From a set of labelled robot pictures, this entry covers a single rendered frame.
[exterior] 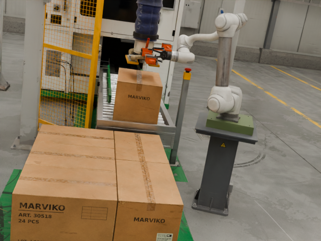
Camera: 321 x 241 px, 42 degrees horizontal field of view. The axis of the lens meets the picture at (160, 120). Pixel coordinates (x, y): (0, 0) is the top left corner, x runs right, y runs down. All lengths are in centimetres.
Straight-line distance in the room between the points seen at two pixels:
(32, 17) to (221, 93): 198
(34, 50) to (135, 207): 222
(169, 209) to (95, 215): 44
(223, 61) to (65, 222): 163
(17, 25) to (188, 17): 477
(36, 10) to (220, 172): 226
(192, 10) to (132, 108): 890
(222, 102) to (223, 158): 54
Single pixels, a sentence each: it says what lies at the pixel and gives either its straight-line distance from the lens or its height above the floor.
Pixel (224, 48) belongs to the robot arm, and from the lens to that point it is 322.
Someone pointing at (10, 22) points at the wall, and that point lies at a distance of 1233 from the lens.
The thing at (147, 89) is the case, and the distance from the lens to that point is 362.
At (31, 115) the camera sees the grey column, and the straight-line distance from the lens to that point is 441.
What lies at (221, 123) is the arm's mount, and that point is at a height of 81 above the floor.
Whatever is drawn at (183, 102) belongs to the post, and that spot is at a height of 70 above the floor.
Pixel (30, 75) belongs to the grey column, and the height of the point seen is 75.
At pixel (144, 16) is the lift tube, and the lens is 372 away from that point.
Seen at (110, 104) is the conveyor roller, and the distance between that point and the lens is 429.
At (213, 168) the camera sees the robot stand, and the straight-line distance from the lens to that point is 354.
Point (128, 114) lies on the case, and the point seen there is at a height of 67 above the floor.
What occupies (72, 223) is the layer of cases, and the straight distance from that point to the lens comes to 258.
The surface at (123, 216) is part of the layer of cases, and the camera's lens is 255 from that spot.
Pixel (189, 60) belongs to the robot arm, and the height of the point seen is 120.
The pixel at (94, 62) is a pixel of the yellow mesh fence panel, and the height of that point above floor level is 95.
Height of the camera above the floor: 176
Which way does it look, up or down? 18 degrees down
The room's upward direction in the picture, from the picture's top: 9 degrees clockwise
